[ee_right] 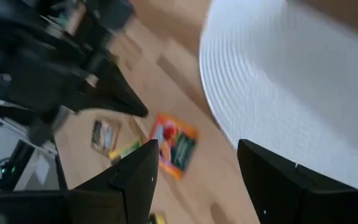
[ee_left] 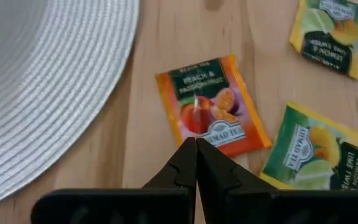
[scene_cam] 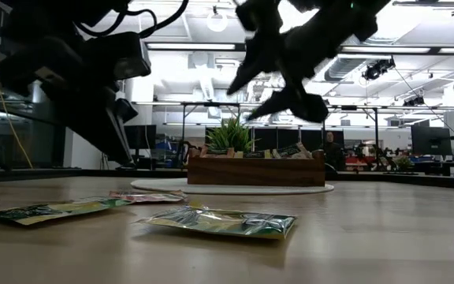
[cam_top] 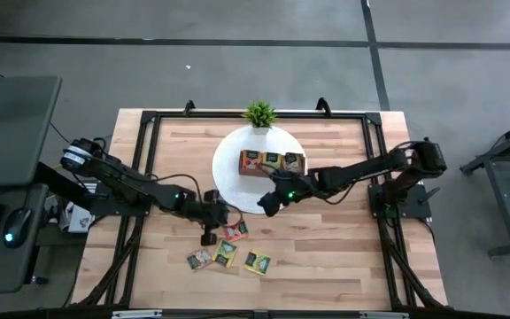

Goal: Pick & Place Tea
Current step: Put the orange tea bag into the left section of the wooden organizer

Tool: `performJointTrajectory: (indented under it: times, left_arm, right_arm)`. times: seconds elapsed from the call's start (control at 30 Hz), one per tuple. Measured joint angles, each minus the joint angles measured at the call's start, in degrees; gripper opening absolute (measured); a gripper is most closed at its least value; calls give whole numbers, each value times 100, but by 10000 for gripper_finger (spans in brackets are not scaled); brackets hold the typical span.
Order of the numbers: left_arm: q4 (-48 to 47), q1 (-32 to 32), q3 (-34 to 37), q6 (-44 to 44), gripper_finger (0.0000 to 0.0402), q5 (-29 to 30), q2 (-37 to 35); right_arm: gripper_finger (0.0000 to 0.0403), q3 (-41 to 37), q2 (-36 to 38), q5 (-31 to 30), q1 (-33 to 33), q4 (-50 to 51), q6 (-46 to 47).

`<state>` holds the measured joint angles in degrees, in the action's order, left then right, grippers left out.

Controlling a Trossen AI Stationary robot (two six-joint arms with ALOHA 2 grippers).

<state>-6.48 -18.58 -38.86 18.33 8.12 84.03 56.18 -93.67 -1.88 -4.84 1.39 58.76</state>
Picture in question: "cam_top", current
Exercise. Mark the black metal side stand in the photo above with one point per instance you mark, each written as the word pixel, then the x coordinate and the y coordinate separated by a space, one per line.
pixel 503 199

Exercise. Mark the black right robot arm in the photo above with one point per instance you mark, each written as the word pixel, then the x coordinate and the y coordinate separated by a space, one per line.
pixel 357 170

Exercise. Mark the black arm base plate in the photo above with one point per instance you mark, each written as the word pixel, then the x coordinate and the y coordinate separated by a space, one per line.
pixel 104 208
pixel 379 209

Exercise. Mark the white round placemat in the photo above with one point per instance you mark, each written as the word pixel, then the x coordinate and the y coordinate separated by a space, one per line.
pixel 237 195

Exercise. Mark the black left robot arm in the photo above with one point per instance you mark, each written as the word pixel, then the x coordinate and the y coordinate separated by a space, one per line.
pixel 122 181

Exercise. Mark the silver metal bracket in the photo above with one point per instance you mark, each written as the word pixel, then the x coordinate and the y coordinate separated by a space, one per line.
pixel 383 315
pixel 135 314

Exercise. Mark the black desk support beam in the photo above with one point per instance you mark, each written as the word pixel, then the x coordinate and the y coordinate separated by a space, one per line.
pixel 60 184

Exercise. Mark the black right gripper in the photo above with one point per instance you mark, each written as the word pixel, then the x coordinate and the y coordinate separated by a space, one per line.
pixel 297 186

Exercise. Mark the black frame clamp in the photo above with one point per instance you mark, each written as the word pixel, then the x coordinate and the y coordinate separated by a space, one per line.
pixel 188 107
pixel 323 106

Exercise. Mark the small green potted plant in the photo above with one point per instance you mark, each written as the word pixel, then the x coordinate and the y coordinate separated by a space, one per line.
pixel 259 115

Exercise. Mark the wooden three-compartment box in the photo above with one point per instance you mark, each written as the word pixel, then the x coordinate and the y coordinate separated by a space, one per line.
pixel 244 171

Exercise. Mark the beige foil tea bag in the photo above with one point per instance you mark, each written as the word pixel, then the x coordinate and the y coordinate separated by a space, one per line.
pixel 294 161
pixel 199 259

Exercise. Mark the black computer mouse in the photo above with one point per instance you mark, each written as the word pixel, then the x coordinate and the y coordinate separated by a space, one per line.
pixel 16 226

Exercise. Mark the yellow-green foil tea bag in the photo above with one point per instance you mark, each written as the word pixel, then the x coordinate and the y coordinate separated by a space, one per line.
pixel 272 159
pixel 257 262
pixel 226 253

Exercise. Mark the white box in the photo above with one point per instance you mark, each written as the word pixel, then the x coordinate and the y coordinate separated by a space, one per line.
pixel 80 221

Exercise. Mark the red foil tea bag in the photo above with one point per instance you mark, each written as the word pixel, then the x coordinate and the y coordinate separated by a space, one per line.
pixel 237 231
pixel 250 160

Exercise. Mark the black aluminium table frame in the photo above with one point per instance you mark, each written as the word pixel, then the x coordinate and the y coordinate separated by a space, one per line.
pixel 193 115

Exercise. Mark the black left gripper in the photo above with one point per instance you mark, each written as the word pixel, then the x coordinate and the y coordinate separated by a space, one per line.
pixel 199 210

